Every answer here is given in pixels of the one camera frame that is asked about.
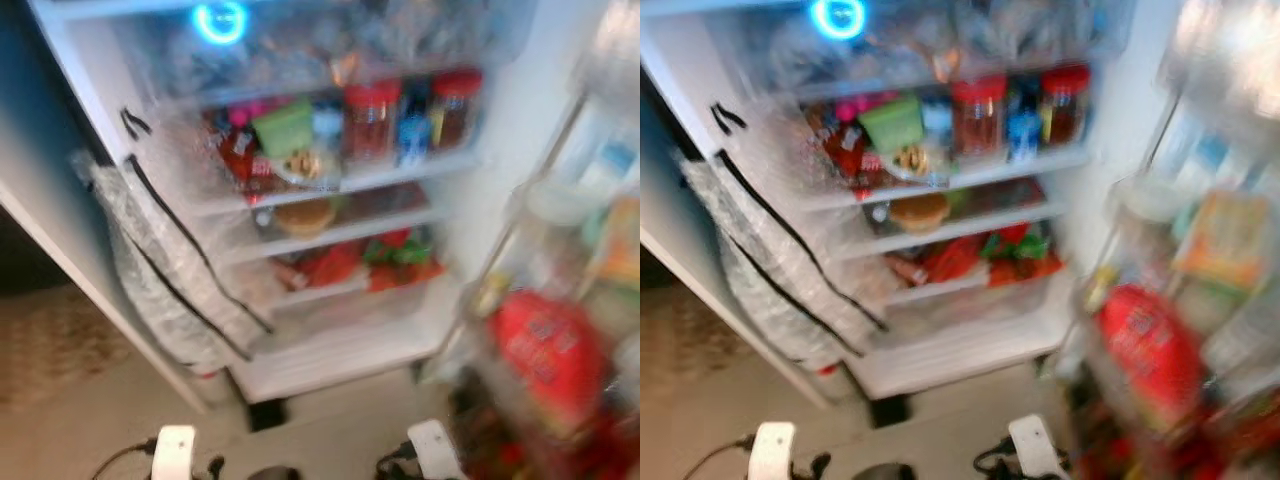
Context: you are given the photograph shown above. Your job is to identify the orange lid food container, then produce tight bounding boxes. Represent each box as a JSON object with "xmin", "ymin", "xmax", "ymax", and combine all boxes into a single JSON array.
[
  {"xmin": 272, "ymin": 197, "xmax": 336, "ymax": 239},
  {"xmin": 888, "ymin": 193, "xmax": 951, "ymax": 234}
]

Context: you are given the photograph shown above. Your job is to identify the white fridge body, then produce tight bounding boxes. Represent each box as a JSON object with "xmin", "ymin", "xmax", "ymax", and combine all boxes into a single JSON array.
[
  {"xmin": 30, "ymin": 0, "xmax": 640, "ymax": 406},
  {"xmin": 640, "ymin": 0, "xmax": 1280, "ymax": 401}
]

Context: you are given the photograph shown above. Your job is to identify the open fridge door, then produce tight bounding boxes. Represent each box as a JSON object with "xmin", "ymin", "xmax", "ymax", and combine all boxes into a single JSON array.
[
  {"xmin": 1040, "ymin": 0, "xmax": 1280, "ymax": 480},
  {"xmin": 420, "ymin": 0, "xmax": 640, "ymax": 480}
]

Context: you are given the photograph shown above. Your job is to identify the glass fridge shelf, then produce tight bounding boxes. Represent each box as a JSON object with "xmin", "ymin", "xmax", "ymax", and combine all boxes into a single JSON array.
[
  {"xmin": 800, "ymin": 145, "xmax": 1091, "ymax": 211},
  {"xmin": 195, "ymin": 150, "xmax": 481, "ymax": 216}
]

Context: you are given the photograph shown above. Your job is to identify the clear shallow fridge drawer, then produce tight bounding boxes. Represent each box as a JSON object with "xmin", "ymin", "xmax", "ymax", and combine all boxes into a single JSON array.
[
  {"xmin": 215, "ymin": 185, "xmax": 451, "ymax": 266},
  {"xmin": 830, "ymin": 180, "xmax": 1066, "ymax": 261}
]

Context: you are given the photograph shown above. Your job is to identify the black fridge foot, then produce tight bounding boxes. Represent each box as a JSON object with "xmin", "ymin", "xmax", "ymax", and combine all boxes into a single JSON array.
[
  {"xmin": 245, "ymin": 398, "xmax": 286, "ymax": 431},
  {"xmin": 868, "ymin": 395, "xmax": 906, "ymax": 429}
]

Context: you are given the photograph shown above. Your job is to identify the yellow juice carton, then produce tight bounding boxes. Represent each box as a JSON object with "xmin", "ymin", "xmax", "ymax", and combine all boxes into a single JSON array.
[
  {"xmin": 1175, "ymin": 190, "xmax": 1271, "ymax": 291},
  {"xmin": 595, "ymin": 195, "xmax": 640, "ymax": 286}
]

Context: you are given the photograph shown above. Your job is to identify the white lid round container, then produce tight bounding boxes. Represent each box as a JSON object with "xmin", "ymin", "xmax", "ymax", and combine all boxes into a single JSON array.
[{"xmin": 525, "ymin": 180, "xmax": 591, "ymax": 226}]

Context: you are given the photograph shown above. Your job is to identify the brown woven mat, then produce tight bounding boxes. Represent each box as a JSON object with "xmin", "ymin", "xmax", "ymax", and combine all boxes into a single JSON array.
[
  {"xmin": 0, "ymin": 285, "xmax": 131, "ymax": 411},
  {"xmin": 640, "ymin": 285, "xmax": 741, "ymax": 406}
]

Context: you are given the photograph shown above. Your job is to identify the bubble wrap sheet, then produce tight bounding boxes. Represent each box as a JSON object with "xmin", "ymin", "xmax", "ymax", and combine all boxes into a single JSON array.
[
  {"xmin": 75, "ymin": 150, "xmax": 271, "ymax": 376},
  {"xmin": 680, "ymin": 150, "xmax": 886, "ymax": 371}
]

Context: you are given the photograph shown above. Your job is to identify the large red printed bag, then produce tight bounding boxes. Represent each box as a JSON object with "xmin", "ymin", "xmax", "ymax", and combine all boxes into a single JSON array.
[
  {"xmin": 1095, "ymin": 283, "xmax": 1206, "ymax": 431},
  {"xmin": 490, "ymin": 290, "xmax": 606, "ymax": 431}
]

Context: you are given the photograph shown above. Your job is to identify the long black tape strip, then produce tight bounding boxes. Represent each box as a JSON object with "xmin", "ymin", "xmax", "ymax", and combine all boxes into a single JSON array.
[
  {"xmin": 725, "ymin": 235, "xmax": 863, "ymax": 356},
  {"xmin": 125, "ymin": 155, "xmax": 271, "ymax": 336},
  {"xmin": 715, "ymin": 152, "xmax": 886, "ymax": 331},
  {"xmin": 120, "ymin": 235, "xmax": 251, "ymax": 361}
]

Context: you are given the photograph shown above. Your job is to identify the small yellow lid jar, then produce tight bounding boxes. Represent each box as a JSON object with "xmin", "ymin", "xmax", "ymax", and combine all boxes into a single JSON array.
[
  {"xmin": 1085, "ymin": 265, "xmax": 1119, "ymax": 311},
  {"xmin": 475, "ymin": 270, "xmax": 511, "ymax": 316}
]

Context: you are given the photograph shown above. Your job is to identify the red lid jar yellow label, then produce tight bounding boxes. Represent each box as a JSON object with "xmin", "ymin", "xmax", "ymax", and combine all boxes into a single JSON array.
[
  {"xmin": 1040, "ymin": 63, "xmax": 1093, "ymax": 146},
  {"xmin": 430, "ymin": 68, "xmax": 484, "ymax": 151}
]

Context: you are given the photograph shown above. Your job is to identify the red snack packet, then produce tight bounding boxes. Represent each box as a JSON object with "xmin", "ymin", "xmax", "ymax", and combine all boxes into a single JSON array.
[
  {"xmin": 210, "ymin": 110, "xmax": 276, "ymax": 196},
  {"xmin": 815, "ymin": 105, "xmax": 886, "ymax": 191}
]

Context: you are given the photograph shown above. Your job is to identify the green and red packet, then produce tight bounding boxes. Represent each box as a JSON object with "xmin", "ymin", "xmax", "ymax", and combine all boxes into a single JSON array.
[
  {"xmin": 360, "ymin": 228, "xmax": 446, "ymax": 291},
  {"xmin": 978, "ymin": 222, "xmax": 1063, "ymax": 289}
]

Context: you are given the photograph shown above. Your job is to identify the blue yogurt cup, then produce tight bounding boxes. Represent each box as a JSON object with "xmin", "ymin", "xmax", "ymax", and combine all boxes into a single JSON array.
[
  {"xmin": 1005, "ymin": 100, "xmax": 1043, "ymax": 161},
  {"xmin": 397, "ymin": 110, "xmax": 433, "ymax": 166}
]

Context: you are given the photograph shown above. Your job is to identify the green lidded container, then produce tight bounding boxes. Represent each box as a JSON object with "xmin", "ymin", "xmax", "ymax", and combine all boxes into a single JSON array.
[
  {"xmin": 250, "ymin": 98, "xmax": 316, "ymax": 159},
  {"xmin": 858, "ymin": 93, "xmax": 926, "ymax": 153}
]

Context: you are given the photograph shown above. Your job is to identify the wrapped plate of food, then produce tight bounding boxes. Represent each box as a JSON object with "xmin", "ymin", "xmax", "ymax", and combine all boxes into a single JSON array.
[
  {"xmin": 885, "ymin": 143, "xmax": 951, "ymax": 186},
  {"xmin": 270, "ymin": 148, "xmax": 341, "ymax": 191}
]

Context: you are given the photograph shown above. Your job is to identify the red lid jar red contents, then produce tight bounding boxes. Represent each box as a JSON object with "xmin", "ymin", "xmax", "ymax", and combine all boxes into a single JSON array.
[
  {"xmin": 343, "ymin": 80, "xmax": 403, "ymax": 166},
  {"xmin": 950, "ymin": 75, "xmax": 1009, "ymax": 161}
]

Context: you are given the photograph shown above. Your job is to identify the red plastic bag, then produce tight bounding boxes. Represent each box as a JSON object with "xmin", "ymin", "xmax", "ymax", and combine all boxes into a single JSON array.
[
  {"xmin": 300, "ymin": 240, "xmax": 361, "ymax": 289},
  {"xmin": 915, "ymin": 235, "xmax": 979, "ymax": 286}
]

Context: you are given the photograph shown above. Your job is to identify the white crisper drawer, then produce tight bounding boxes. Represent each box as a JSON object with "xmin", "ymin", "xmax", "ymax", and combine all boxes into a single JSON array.
[
  {"xmin": 230, "ymin": 285, "xmax": 461, "ymax": 406},
  {"xmin": 845, "ymin": 280, "xmax": 1076, "ymax": 401}
]

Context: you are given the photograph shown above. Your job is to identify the clear chiller drawer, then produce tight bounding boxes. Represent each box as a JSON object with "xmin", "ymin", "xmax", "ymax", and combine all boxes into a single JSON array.
[
  {"xmin": 720, "ymin": 0, "xmax": 1141, "ymax": 96},
  {"xmin": 110, "ymin": 0, "xmax": 541, "ymax": 101}
]

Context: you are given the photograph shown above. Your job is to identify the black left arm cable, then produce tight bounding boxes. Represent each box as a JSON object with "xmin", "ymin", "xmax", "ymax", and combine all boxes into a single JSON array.
[
  {"xmin": 90, "ymin": 437, "xmax": 159, "ymax": 480},
  {"xmin": 690, "ymin": 435, "xmax": 758, "ymax": 480}
]

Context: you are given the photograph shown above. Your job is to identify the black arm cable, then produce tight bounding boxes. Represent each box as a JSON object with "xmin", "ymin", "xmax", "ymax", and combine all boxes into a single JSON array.
[
  {"xmin": 375, "ymin": 440, "xmax": 421, "ymax": 480},
  {"xmin": 690, "ymin": 435, "xmax": 758, "ymax": 480},
  {"xmin": 975, "ymin": 437, "xmax": 1021, "ymax": 476},
  {"xmin": 90, "ymin": 437, "xmax": 159, "ymax": 480}
]

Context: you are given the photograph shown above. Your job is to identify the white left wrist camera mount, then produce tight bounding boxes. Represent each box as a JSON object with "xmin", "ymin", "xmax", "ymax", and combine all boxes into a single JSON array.
[
  {"xmin": 750, "ymin": 420, "xmax": 796, "ymax": 480},
  {"xmin": 150, "ymin": 425, "xmax": 198, "ymax": 480}
]

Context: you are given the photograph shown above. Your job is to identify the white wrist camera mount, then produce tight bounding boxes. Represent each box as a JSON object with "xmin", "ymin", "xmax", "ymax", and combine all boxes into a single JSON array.
[
  {"xmin": 150, "ymin": 425, "xmax": 198, "ymax": 480},
  {"xmin": 750, "ymin": 420, "xmax": 796, "ymax": 480},
  {"xmin": 407, "ymin": 418, "xmax": 466, "ymax": 480},
  {"xmin": 1007, "ymin": 413, "xmax": 1063, "ymax": 480}
]

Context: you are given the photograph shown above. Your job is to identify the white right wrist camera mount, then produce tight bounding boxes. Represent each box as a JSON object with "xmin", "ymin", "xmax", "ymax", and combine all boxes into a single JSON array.
[
  {"xmin": 407, "ymin": 418, "xmax": 466, "ymax": 480},
  {"xmin": 1007, "ymin": 413, "xmax": 1063, "ymax": 480}
]

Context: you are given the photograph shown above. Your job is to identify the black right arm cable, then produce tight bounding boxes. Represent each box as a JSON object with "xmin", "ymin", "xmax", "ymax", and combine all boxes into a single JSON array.
[
  {"xmin": 375, "ymin": 440, "xmax": 421, "ymax": 480},
  {"xmin": 975, "ymin": 437, "xmax": 1021, "ymax": 476}
]

